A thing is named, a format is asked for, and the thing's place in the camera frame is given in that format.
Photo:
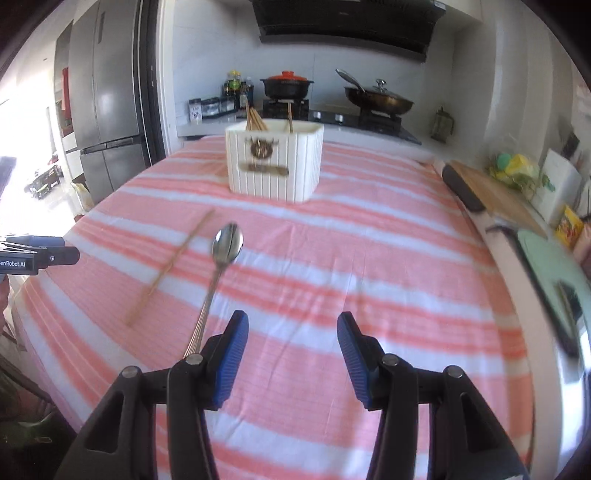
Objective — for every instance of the black gas stove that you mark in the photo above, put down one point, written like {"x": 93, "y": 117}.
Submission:
{"x": 323, "y": 117}

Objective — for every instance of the black oblong case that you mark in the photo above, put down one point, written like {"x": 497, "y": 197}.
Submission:
{"x": 464, "y": 189}

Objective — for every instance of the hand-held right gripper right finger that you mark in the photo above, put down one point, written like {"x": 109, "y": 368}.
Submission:
{"x": 353, "y": 360}

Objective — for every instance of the green cap condiment bottle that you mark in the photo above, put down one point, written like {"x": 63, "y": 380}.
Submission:
{"x": 235, "y": 83}

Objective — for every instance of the grey steel refrigerator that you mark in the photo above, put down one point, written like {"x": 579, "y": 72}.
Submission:
{"x": 106, "y": 92}

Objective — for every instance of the yellow snack packet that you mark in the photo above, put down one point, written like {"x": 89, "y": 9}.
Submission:
{"x": 569, "y": 228}

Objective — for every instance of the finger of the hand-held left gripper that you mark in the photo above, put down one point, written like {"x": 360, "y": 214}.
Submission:
{"x": 37, "y": 242}
{"x": 60, "y": 256}

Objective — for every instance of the black range hood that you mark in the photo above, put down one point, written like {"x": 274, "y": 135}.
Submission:
{"x": 346, "y": 23}

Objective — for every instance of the wooden cutting board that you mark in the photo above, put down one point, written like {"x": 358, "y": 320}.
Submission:
{"x": 503, "y": 198}

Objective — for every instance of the pink white striped tablecloth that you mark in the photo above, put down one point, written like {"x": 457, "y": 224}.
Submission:
{"x": 323, "y": 258}

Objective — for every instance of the red wall hanging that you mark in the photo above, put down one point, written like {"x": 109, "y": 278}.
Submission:
{"x": 65, "y": 101}

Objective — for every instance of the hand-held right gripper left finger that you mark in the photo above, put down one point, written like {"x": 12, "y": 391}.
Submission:
{"x": 231, "y": 360}

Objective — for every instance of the clear spice container rack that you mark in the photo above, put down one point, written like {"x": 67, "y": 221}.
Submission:
{"x": 219, "y": 106}

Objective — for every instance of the black pot with orange lid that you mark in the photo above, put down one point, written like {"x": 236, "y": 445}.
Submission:
{"x": 286, "y": 87}

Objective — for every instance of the cream ribbed utensil holder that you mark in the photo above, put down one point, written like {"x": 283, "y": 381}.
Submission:
{"x": 277, "y": 184}

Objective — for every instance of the yellow white cardboard box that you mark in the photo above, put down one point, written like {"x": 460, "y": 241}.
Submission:
{"x": 82, "y": 196}

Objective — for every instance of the glass jar with metal frame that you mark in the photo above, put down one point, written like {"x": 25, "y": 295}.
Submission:
{"x": 443, "y": 124}

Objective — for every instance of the dark sauce bottle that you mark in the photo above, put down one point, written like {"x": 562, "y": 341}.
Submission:
{"x": 246, "y": 94}

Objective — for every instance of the mint green tray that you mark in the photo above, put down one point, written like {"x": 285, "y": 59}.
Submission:
{"x": 549, "y": 277}

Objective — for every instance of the dark wok with glass lid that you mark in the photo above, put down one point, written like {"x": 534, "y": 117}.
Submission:
{"x": 378, "y": 104}

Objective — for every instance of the wooden chopstick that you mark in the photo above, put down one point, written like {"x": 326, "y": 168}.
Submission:
{"x": 257, "y": 122}
{"x": 249, "y": 121}
{"x": 253, "y": 121}
{"x": 290, "y": 119}
{"x": 171, "y": 266}
{"x": 261, "y": 124}

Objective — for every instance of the bag of green yellow sponges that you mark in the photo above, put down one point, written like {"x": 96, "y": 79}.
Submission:
{"x": 517, "y": 170}

